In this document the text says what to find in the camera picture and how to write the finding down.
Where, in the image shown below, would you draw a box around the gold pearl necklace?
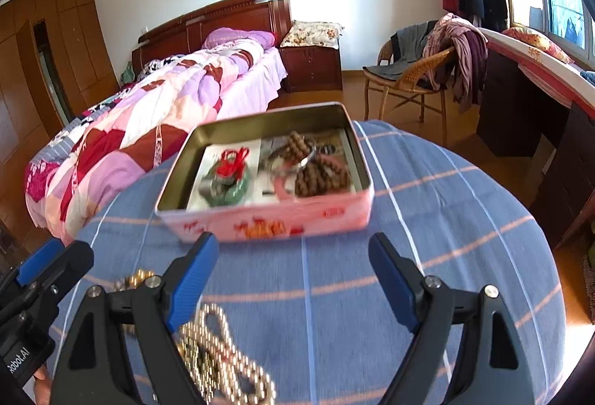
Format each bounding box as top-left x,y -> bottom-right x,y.
111,268 -> 158,336

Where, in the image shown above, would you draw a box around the white pearl necklace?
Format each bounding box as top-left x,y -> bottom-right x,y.
175,302 -> 277,405

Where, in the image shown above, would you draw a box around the brown wooden bead bracelet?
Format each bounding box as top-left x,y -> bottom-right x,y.
285,131 -> 353,198

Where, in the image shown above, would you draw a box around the silver bangle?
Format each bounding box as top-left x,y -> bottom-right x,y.
263,145 -> 318,177

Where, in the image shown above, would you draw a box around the left hand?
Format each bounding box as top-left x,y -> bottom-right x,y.
33,366 -> 52,405

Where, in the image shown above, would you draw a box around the blue plaid tablecloth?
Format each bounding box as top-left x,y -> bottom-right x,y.
45,120 -> 569,405

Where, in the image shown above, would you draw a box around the pink patchwork quilt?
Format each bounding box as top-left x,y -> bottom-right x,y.
25,37 -> 265,244

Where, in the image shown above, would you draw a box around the brown wooden wardrobe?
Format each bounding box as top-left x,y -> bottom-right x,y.
0,0 -> 118,243

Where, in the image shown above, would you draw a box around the dark wooden desk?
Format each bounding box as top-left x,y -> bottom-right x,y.
477,49 -> 594,248

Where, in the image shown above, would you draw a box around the paper leaflet in tin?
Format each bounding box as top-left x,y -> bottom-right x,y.
187,129 -> 361,212

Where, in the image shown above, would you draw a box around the pink metal tin box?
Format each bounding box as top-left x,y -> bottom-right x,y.
155,102 -> 374,242

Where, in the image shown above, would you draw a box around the purple pink clothes on chair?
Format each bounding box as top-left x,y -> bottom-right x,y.
422,13 -> 488,113

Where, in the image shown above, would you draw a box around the floral bedding on desk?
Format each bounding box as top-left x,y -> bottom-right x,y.
480,28 -> 595,119

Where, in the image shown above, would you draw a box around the wicker chair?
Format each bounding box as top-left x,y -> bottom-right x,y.
362,48 -> 457,146

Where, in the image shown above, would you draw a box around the purple pillow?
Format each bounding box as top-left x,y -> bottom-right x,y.
202,27 -> 276,49

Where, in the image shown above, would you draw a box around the grey garment on chair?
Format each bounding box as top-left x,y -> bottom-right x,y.
365,20 -> 437,82

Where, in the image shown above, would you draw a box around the dark wooden nightstand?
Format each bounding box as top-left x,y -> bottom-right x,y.
279,46 -> 343,93

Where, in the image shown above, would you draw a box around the wooden bed headboard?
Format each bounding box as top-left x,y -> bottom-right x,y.
131,0 -> 292,75

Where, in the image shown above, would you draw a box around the floral cushion on nightstand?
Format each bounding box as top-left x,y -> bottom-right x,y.
280,21 -> 343,49

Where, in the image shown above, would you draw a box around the green jade bracelet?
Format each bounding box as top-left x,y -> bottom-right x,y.
199,160 -> 254,207

